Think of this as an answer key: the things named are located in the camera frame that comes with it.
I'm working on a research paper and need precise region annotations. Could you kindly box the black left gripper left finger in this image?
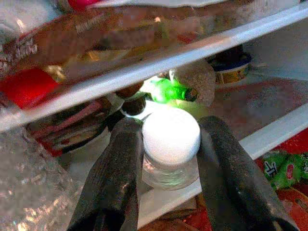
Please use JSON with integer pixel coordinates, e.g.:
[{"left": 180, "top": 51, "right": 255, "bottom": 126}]
[{"left": 67, "top": 117, "right": 145, "bottom": 231}]

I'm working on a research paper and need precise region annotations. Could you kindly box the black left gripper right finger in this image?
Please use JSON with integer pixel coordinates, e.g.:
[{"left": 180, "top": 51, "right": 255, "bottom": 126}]
[{"left": 197, "top": 115, "right": 299, "bottom": 231}]

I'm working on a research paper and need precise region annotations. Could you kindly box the clear bottle with white cap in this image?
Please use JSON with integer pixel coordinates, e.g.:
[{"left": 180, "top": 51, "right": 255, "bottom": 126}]
[{"left": 141, "top": 107, "right": 202, "bottom": 191}]

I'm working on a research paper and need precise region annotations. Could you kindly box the green snack packet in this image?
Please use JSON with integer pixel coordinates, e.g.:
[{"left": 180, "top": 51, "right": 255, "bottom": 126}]
[{"left": 262, "top": 151, "right": 308, "bottom": 191}]

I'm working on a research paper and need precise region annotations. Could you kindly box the red striped food package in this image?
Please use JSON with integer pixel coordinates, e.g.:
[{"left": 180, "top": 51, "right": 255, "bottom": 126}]
[{"left": 28, "top": 101, "right": 111, "bottom": 154}]

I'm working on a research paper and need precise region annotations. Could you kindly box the dark brown jar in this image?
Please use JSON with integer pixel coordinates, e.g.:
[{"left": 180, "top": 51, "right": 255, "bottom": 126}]
[{"left": 115, "top": 81, "right": 147, "bottom": 116}]

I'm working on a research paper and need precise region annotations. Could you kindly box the red orange packet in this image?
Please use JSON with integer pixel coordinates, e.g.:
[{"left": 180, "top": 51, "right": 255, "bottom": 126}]
[{"left": 276, "top": 187, "right": 308, "bottom": 231}]

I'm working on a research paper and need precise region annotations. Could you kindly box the clear crinkled plastic bag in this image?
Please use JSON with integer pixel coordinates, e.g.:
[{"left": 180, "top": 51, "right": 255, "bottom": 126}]
[{"left": 0, "top": 127, "right": 80, "bottom": 231}]

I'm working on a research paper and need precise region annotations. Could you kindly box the brown speckled round bag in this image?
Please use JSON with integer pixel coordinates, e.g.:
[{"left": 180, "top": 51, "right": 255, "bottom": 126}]
[{"left": 173, "top": 59, "right": 216, "bottom": 106}]

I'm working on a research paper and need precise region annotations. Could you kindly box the green glass bottle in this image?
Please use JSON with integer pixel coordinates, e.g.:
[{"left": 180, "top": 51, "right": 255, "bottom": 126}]
[{"left": 149, "top": 79, "right": 198, "bottom": 104}]

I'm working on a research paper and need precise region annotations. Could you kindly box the yellow and blue tub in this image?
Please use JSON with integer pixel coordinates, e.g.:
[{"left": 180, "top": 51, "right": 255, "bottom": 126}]
[{"left": 211, "top": 45, "right": 252, "bottom": 85}]

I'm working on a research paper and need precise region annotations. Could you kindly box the red plastic container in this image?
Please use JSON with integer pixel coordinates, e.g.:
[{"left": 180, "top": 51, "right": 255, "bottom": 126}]
[{"left": 0, "top": 69, "right": 61, "bottom": 109}]

